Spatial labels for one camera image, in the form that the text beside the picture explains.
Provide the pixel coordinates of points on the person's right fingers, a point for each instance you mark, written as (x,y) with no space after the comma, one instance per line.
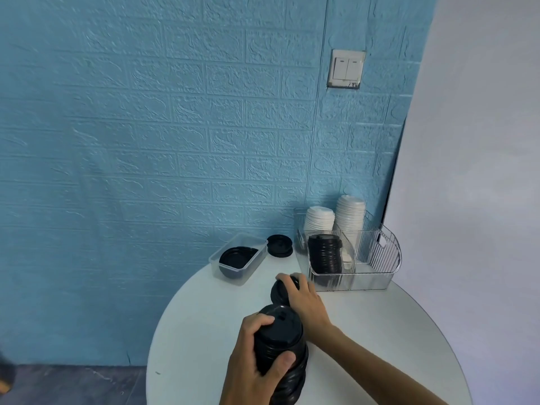
(297,282)

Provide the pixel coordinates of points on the person's right forearm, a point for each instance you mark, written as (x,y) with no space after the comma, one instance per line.
(371,366)

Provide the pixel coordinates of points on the black lids in container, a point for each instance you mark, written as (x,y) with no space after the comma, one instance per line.
(236,258)

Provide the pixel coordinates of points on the short stack of white lids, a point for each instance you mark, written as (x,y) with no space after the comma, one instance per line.
(319,219)

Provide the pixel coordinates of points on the white wall light switch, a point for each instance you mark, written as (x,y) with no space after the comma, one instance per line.
(346,69)

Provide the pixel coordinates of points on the person's right hand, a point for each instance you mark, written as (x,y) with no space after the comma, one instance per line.
(308,305)

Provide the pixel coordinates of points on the person's left thumb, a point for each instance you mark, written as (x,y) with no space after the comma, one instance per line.
(282,364)

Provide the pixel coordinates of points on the basket stack of black lids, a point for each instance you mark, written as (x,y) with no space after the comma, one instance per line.
(324,257)

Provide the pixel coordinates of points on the single white cup lid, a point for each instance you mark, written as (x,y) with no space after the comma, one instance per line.
(347,260)

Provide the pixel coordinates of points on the tall stack of white lids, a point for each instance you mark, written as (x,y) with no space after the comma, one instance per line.
(351,219)

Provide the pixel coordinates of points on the clear ribbed organizer basket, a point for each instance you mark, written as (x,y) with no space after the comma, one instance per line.
(358,276)

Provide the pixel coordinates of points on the black cup lid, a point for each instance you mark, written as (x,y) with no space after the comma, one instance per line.
(279,245)
(279,293)

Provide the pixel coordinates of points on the person's left hand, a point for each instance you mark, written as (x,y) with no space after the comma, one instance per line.
(240,362)

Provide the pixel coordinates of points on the clear plastic food container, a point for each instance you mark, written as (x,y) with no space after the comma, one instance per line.
(236,269)

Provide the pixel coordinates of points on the dark object with orange patch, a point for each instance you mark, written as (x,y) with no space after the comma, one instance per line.
(6,373)

